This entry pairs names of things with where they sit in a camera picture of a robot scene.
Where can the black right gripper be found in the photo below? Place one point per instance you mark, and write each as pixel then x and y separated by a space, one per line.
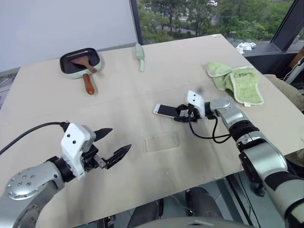
pixel 192 115

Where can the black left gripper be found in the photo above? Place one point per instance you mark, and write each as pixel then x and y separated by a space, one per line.
pixel 91 159

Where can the white smartphone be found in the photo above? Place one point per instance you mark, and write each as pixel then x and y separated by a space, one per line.
pixel 165 109

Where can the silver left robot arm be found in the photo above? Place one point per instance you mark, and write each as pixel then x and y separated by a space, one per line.
pixel 23 184

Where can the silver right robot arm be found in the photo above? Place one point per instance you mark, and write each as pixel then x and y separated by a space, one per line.
pixel 261 154

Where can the clear plastic phone case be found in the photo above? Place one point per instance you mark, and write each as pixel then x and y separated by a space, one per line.
pixel 161 141

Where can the green towel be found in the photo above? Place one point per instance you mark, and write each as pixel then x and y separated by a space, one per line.
pixel 242 85

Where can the dark rounded shape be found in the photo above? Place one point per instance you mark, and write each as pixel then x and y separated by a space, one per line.
pixel 205 202
pixel 145 215

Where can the brown wooden spatula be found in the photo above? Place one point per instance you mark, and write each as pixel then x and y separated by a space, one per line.
pixel 82 63

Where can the crumpled white paper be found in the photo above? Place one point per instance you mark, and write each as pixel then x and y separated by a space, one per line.
pixel 244 47

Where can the beige cushion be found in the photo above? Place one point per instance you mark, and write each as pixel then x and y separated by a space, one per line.
pixel 285 91

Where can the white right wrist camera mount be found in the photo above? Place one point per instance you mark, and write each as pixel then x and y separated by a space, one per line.
pixel 195 97

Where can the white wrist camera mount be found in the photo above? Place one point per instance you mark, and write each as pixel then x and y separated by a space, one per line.
pixel 73 140
pixel 195 97

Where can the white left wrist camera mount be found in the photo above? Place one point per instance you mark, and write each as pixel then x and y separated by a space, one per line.
pixel 73 140

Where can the dark window frame post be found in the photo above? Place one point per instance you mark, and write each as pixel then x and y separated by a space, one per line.
pixel 137 21

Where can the dark slanted window frame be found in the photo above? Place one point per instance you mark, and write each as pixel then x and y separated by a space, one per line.
pixel 287 23

